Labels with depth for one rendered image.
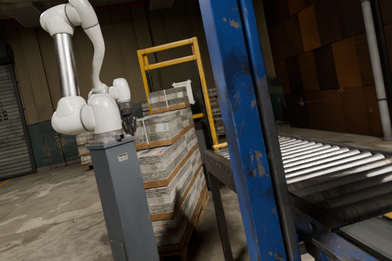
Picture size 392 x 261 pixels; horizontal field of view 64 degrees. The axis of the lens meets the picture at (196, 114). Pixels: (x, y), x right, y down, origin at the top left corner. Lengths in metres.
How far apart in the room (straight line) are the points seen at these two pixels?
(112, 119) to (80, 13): 0.64
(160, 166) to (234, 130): 1.60
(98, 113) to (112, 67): 7.52
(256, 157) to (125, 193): 1.28
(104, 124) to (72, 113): 0.20
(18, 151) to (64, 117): 7.82
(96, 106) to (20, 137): 7.89
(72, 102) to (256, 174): 1.43
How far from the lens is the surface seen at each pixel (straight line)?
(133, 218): 1.84
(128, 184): 1.80
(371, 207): 0.93
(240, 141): 0.57
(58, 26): 2.01
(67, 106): 1.87
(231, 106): 0.56
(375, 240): 0.75
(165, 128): 2.37
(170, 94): 3.25
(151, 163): 2.15
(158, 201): 2.21
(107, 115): 1.75
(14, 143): 9.67
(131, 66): 9.23
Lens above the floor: 1.15
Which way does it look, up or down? 3 degrees down
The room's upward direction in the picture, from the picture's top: 11 degrees counter-clockwise
